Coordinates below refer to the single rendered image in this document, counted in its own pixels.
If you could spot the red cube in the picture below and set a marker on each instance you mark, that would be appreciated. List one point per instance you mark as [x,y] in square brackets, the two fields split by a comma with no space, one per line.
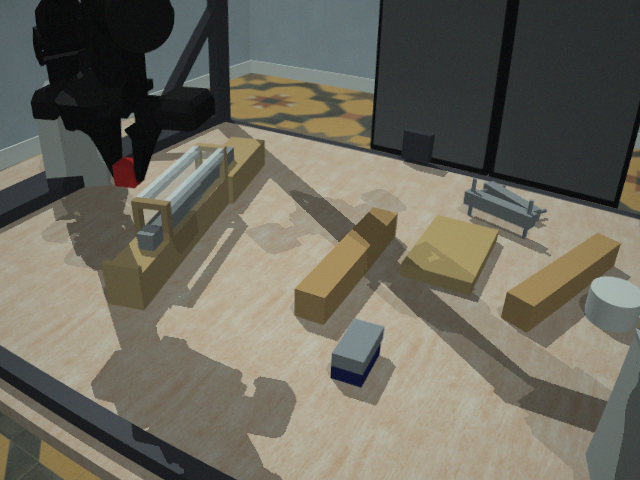
[124,175]

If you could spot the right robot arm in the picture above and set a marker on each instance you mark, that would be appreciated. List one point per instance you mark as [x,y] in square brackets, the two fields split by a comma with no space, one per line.
[86,102]

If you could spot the grey cylinder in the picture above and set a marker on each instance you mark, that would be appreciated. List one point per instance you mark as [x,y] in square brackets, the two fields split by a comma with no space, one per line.
[613,304]

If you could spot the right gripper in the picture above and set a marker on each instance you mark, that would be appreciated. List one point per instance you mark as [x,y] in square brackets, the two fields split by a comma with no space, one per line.
[180,109]

